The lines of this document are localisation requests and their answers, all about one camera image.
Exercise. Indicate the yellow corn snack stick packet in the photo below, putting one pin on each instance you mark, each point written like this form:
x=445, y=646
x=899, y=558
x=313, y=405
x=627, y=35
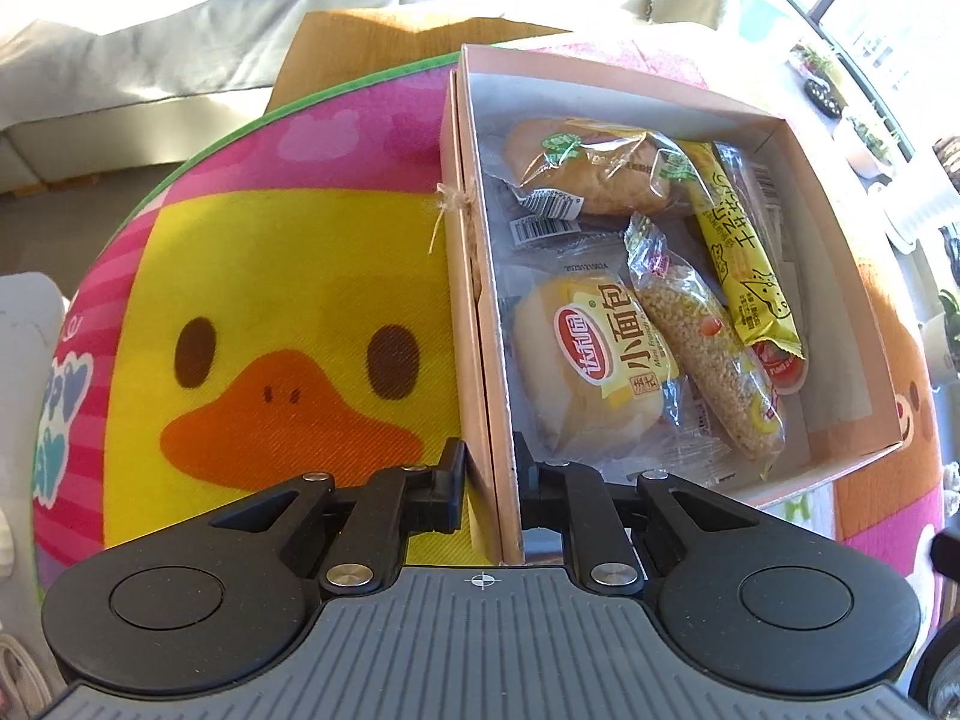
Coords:
x=759, y=308

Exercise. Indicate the hawthorn lollipop red packet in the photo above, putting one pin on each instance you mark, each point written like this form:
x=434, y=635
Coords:
x=760, y=199

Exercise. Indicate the white round plant pot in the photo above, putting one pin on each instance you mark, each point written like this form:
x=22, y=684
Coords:
x=865, y=152

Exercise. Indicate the colourful cartoon play mat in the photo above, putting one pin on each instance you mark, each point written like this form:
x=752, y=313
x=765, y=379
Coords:
x=283, y=304

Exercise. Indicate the white side table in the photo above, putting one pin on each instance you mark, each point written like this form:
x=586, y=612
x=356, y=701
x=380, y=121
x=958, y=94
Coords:
x=32, y=310

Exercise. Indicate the wooden table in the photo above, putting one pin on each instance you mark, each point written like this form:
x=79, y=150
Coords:
x=339, y=46

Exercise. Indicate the small bread yellow label packet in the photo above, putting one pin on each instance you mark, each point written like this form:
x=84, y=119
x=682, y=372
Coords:
x=595, y=381

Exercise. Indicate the dark snack bar clear packet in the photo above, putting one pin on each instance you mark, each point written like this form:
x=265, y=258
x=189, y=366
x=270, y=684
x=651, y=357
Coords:
x=535, y=230

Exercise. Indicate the bread packet green label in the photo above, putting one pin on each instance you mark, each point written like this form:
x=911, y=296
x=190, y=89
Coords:
x=564, y=168

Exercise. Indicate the sesame grain bar packet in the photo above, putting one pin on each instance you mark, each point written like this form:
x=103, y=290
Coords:
x=699, y=331

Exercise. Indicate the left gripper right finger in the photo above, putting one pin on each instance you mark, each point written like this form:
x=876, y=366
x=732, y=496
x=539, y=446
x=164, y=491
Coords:
x=594, y=518

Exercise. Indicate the red spoon-shaped jelly cup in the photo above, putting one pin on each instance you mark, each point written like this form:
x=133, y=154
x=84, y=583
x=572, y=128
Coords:
x=787, y=372

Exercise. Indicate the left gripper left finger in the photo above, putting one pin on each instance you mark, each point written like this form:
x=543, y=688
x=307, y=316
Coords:
x=369, y=527

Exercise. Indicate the beige sofa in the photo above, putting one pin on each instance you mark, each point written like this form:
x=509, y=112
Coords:
x=75, y=104

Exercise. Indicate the pink cardboard gift box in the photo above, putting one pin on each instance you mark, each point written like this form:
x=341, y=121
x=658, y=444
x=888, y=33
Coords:
x=842, y=419

